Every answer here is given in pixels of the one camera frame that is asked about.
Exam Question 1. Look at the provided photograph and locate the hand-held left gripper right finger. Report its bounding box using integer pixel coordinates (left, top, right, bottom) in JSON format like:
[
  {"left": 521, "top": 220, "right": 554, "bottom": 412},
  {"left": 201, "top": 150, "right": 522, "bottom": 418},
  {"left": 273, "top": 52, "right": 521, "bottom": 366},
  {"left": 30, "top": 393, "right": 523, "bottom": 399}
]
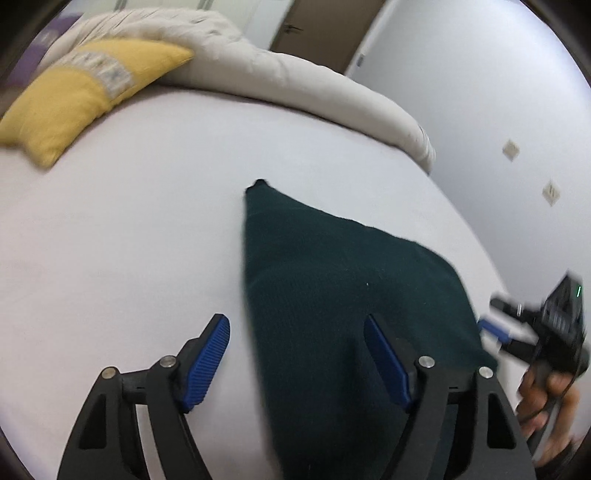
[{"left": 363, "top": 315, "right": 539, "bottom": 480}]

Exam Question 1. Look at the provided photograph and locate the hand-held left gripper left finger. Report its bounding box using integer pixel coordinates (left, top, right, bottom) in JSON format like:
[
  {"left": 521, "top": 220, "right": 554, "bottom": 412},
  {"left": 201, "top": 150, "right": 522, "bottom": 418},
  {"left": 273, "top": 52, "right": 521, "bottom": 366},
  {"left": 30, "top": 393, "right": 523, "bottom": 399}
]
[{"left": 56, "top": 314, "right": 230, "bottom": 480}]

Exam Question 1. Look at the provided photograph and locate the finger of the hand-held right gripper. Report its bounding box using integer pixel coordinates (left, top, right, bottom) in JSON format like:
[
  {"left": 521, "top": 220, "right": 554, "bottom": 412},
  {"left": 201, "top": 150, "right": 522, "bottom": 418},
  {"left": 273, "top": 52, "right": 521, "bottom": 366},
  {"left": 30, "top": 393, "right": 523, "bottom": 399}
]
[
  {"left": 490, "top": 298, "right": 542, "bottom": 325},
  {"left": 478, "top": 318, "right": 542, "bottom": 360}
]

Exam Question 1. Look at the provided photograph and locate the dark green sweater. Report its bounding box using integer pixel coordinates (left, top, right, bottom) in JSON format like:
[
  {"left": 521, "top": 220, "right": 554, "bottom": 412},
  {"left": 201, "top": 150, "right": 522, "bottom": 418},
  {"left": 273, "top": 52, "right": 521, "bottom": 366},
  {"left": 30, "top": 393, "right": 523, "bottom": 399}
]
[{"left": 242, "top": 179, "right": 499, "bottom": 480}]

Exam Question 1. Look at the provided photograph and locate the person's right hand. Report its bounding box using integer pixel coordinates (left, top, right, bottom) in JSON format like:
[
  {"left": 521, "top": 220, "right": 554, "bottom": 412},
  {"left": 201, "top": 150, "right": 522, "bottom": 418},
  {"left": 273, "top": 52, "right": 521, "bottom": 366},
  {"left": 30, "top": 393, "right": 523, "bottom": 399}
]
[{"left": 516, "top": 369, "right": 583, "bottom": 468}]

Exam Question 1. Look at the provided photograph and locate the beige duvet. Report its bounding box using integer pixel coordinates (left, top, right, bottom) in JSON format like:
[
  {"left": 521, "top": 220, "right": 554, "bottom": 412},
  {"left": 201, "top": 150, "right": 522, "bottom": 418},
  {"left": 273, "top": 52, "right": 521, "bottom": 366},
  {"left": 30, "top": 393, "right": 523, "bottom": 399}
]
[{"left": 60, "top": 9, "right": 437, "bottom": 174}]

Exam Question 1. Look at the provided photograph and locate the yellow patterned pillow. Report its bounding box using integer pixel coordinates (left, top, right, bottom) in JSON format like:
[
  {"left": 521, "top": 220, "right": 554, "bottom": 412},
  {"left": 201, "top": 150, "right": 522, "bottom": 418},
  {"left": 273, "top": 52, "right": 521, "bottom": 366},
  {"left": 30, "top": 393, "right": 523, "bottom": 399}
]
[{"left": 0, "top": 38, "right": 195, "bottom": 168}]

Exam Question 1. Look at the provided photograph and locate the brown door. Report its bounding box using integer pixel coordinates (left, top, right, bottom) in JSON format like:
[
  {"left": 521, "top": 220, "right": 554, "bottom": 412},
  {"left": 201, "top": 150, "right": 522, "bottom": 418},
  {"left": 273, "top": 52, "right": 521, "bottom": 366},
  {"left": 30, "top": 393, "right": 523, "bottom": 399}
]
[{"left": 270, "top": 0, "right": 386, "bottom": 75}]

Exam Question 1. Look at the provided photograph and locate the purple patterned pillow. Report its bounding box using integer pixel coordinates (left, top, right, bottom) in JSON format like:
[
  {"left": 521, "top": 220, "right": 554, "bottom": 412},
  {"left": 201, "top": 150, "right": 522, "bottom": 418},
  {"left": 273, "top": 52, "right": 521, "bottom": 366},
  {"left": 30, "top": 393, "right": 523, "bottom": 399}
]
[{"left": 7, "top": 13, "right": 86, "bottom": 90}]

